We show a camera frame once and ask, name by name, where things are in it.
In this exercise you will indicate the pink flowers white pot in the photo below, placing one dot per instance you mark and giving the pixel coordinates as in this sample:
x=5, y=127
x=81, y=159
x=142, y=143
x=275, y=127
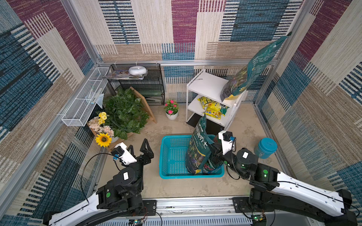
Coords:
x=171, y=109

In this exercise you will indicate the green leafy plant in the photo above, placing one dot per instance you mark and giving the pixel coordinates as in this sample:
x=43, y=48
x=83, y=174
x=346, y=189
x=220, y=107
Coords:
x=125, y=113

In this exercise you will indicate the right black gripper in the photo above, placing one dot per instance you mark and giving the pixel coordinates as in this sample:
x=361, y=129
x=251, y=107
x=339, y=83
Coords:
x=219, y=157

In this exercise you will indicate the teal plastic basket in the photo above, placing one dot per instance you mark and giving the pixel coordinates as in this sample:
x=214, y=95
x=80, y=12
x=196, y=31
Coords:
x=172, y=159

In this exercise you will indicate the teal round canister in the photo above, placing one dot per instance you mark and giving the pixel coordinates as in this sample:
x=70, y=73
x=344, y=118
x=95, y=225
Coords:
x=265, y=148

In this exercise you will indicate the white round device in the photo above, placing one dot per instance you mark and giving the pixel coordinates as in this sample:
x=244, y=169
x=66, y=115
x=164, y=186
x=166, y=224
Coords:
x=137, y=70

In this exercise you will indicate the wooden plant stand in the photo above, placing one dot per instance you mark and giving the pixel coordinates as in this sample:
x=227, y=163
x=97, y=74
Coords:
x=146, y=108

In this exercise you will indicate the white wire wall basket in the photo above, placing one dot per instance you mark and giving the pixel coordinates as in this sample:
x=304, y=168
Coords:
x=81, y=108

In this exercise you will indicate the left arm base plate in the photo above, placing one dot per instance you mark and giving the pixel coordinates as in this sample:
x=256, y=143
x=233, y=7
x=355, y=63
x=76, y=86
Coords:
x=149, y=208

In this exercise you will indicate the black wire shelf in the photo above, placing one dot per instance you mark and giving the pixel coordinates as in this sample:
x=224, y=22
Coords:
x=151, y=87

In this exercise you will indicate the sunflower bouquet in pot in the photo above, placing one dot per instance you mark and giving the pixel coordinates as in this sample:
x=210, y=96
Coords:
x=104, y=135

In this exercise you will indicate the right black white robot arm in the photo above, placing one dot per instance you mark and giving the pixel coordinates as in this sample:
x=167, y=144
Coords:
x=275, y=190

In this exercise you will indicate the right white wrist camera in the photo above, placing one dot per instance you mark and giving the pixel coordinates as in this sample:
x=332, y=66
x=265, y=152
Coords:
x=227, y=141

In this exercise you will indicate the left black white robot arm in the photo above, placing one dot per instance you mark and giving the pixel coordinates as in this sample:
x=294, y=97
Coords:
x=120, y=197

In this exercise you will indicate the green soil bag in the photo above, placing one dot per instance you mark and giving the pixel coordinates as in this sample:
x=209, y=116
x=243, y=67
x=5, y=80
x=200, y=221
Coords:
x=199, y=149
x=247, y=75

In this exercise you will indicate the white three-tier shelf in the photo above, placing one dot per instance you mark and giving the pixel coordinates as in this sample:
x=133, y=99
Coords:
x=207, y=85

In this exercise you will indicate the colourful flower soil bag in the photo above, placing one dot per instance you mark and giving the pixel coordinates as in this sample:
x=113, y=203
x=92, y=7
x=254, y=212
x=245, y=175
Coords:
x=211, y=167

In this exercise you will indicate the magazine on black shelf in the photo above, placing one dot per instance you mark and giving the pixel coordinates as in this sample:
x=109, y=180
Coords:
x=124, y=75

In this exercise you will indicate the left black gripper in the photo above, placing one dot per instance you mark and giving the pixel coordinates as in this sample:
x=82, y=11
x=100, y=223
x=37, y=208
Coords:
x=147, y=154

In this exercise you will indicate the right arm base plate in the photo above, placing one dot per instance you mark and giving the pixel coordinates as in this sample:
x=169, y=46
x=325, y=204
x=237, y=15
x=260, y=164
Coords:
x=244, y=204

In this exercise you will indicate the aluminium front rail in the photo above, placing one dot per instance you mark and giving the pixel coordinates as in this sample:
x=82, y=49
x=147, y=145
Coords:
x=211, y=211

